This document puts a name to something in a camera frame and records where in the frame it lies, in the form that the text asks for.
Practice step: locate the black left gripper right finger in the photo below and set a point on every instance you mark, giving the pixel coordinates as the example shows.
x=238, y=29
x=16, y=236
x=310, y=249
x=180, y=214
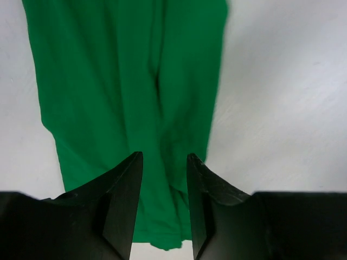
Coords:
x=227, y=223

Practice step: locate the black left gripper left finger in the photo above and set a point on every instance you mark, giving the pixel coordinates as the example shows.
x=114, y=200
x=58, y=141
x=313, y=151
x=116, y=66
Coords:
x=93, y=221

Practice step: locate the green t shirt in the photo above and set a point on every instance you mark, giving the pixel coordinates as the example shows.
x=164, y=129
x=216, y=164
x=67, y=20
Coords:
x=117, y=77

